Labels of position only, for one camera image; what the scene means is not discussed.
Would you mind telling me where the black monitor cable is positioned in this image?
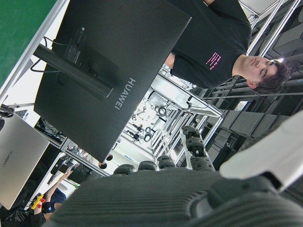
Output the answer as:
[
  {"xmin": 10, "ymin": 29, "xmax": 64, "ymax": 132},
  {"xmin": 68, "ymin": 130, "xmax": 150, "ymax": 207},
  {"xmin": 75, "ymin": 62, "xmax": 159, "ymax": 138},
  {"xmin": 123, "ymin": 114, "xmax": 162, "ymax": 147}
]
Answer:
[{"xmin": 29, "ymin": 36, "xmax": 63, "ymax": 73}]

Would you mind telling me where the person in black t-shirt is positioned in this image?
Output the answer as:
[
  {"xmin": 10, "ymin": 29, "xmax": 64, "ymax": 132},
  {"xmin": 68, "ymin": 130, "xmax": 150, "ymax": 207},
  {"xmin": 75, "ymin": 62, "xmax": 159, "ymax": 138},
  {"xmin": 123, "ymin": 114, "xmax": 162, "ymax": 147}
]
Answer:
[{"xmin": 163, "ymin": 0, "xmax": 292, "ymax": 94}]

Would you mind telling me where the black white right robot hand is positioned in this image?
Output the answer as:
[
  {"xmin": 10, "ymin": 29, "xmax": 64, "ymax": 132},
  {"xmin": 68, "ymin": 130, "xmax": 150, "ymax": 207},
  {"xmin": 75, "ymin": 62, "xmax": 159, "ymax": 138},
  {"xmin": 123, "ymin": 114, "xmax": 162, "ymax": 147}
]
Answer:
[{"xmin": 42, "ymin": 111, "xmax": 303, "ymax": 227}]

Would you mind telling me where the person with dark wristband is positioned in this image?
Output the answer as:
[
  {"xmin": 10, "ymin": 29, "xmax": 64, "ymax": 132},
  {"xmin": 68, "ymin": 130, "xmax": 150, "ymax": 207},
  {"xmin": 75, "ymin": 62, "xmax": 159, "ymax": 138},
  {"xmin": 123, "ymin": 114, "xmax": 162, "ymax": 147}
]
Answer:
[{"xmin": 23, "ymin": 170, "xmax": 82, "ymax": 227}]

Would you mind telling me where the yellow red hand tool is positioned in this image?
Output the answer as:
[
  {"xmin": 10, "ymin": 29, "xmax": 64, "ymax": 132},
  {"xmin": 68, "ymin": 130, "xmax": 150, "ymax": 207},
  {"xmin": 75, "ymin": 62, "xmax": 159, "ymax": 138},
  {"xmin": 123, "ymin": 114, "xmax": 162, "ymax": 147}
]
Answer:
[{"xmin": 30, "ymin": 192, "xmax": 46, "ymax": 210}]

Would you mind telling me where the silver Huawei laptop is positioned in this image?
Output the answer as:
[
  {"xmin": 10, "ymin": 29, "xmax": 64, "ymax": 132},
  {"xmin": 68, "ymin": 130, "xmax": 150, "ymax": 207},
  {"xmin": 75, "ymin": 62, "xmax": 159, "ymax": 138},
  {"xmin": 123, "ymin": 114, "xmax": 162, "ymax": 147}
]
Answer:
[{"xmin": 0, "ymin": 113, "xmax": 50, "ymax": 210}]

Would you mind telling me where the green conveyor belt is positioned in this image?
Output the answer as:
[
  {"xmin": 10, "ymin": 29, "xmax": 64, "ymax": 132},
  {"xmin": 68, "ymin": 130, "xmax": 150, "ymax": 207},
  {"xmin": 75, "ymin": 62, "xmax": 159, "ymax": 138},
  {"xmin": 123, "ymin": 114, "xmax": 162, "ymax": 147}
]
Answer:
[{"xmin": 0, "ymin": 0, "xmax": 68, "ymax": 100}]

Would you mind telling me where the black Huawei monitor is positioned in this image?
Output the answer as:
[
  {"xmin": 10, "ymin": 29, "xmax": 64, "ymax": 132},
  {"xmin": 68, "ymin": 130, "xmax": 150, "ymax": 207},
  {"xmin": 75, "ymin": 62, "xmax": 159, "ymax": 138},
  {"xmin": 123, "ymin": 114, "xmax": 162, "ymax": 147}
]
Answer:
[{"xmin": 33, "ymin": 0, "xmax": 192, "ymax": 163}]

